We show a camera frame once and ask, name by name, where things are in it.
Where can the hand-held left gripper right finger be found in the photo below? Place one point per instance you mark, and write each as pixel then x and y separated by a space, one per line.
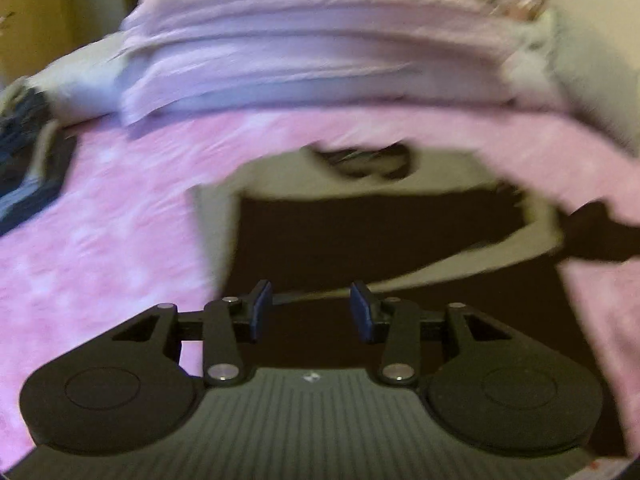
pixel 361 312

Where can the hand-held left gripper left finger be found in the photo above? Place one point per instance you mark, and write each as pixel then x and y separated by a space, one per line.
pixel 261 310

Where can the grey and brown sweater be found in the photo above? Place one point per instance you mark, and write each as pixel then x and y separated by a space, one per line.
pixel 375 240

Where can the navy striped garment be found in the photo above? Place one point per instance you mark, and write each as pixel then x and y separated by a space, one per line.
pixel 25 160

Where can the pink floral blanket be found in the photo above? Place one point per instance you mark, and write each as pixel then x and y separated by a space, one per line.
pixel 125 210

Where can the pink pillow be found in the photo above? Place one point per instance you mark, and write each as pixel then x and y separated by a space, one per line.
pixel 275 80

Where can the white striped quilt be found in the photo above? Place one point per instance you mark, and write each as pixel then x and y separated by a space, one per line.
pixel 85 85

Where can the folded lilac blanket stack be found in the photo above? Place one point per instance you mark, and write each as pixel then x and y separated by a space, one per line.
pixel 300 15

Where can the grey striped pillow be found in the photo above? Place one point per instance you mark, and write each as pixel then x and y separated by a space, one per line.
pixel 585 70

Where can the wooden door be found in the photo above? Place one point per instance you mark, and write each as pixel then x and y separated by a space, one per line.
pixel 50 10

